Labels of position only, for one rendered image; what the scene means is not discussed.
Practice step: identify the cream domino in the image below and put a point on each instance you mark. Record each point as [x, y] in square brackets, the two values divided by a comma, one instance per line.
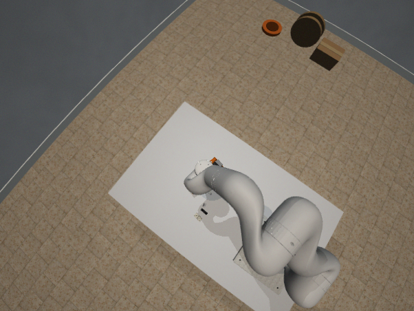
[197, 217]

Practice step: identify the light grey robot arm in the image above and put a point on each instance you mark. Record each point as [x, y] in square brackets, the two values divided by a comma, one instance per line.
[287, 240]

